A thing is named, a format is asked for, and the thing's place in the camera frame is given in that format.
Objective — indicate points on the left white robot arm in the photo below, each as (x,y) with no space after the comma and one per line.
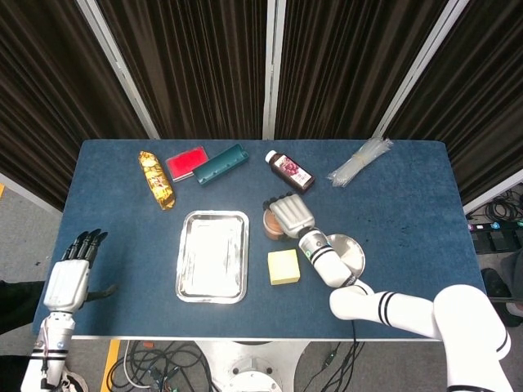
(51,335)

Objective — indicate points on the round steel plate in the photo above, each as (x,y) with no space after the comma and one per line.
(351,249)

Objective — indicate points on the dark brown curtain panel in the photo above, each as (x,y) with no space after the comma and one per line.
(343,69)
(41,102)
(482,114)
(192,69)

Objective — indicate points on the rectangular steel tray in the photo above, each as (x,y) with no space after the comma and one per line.
(212,257)

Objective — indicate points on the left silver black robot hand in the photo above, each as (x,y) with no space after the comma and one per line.
(65,286)

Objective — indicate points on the red flat ink pad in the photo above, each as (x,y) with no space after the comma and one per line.
(181,165)

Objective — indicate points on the teal rectangular plastic box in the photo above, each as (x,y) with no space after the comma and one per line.
(220,165)

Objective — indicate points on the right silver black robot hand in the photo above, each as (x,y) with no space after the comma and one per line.
(292,216)

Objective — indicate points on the white frame post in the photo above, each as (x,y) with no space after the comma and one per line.
(118,69)
(271,69)
(421,69)

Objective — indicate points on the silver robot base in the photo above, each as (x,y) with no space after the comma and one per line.
(251,363)

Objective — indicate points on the clear jar of rubber bands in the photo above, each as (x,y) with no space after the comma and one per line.
(271,228)

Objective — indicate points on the yellow cube block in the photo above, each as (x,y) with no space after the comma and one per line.
(284,267)

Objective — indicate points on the bundle of clear plastic straws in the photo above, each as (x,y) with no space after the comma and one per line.
(359,161)

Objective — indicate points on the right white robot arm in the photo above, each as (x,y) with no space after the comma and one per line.
(408,306)

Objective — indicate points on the black power strip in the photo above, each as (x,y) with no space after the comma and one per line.
(496,226)

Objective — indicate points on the dark juice bottle white cap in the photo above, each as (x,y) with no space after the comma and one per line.
(292,171)

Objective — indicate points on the gold foil snack packet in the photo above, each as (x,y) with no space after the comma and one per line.
(157,181)

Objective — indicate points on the blue tablecloth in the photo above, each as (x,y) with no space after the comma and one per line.
(135,253)

